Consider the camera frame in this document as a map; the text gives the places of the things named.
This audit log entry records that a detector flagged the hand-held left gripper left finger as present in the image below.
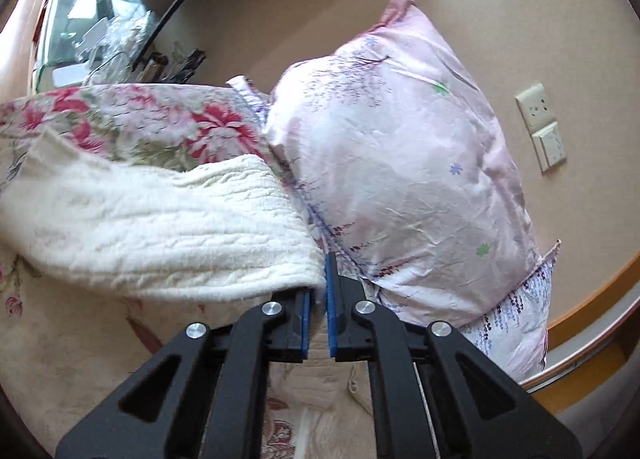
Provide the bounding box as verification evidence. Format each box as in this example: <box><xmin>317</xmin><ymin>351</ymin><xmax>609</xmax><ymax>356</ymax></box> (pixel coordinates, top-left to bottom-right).
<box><xmin>55</xmin><ymin>288</ymin><xmax>314</xmax><ymax>459</ymax></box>

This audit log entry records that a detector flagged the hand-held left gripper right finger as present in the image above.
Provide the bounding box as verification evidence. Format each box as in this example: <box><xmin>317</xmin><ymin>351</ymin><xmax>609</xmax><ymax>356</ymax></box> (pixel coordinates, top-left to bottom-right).
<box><xmin>325</xmin><ymin>252</ymin><xmax>584</xmax><ymax>459</ymax></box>

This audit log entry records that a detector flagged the white knitted cloth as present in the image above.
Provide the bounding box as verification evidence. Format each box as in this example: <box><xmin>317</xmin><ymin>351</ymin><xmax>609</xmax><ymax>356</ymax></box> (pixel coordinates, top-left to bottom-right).
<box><xmin>0</xmin><ymin>128</ymin><xmax>325</xmax><ymax>304</ymax></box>

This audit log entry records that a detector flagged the pink floral print pillow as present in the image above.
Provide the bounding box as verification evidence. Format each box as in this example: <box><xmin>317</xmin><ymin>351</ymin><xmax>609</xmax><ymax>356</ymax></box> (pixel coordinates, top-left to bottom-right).
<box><xmin>227</xmin><ymin>75</ymin><xmax>562</xmax><ymax>385</ymax></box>
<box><xmin>262</xmin><ymin>0</ymin><xmax>541</xmax><ymax>327</ymax></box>

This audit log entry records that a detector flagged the floral bedspread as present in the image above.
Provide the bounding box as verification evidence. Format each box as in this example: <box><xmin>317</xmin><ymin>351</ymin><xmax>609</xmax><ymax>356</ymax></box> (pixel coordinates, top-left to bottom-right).
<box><xmin>0</xmin><ymin>82</ymin><xmax>381</xmax><ymax>459</ymax></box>

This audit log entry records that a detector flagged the wooden headboard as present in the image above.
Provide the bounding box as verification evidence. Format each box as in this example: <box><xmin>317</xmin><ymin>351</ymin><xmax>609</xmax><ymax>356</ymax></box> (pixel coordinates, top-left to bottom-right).
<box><xmin>520</xmin><ymin>254</ymin><xmax>640</xmax><ymax>415</ymax></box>

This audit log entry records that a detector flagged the dark bottle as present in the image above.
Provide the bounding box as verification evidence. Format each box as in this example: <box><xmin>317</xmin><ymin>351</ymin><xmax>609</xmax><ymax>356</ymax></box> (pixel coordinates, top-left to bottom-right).
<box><xmin>167</xmin><ymin>48</ymin><xmax>207</xmax><ymax>84</ymax></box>
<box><xmin>135</xmin><ymin>52</ymin><xmax>170</xmax><ymax>85</ymax></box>

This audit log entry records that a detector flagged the beige wall switch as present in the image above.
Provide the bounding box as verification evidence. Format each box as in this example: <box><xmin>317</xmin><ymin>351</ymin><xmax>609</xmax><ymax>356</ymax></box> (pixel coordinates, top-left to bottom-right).
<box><xmin>531</xmin><ymin>122</ymin><xmax>569</xmax><ymax>174</ymax></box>

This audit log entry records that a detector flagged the beige wall socket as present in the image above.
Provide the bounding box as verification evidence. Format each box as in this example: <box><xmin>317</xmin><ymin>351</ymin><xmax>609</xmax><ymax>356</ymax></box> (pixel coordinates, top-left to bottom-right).
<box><xmin>515</xmin><ymin>83</ymin><xmax>556</xmax><ymax>133</ymax></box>

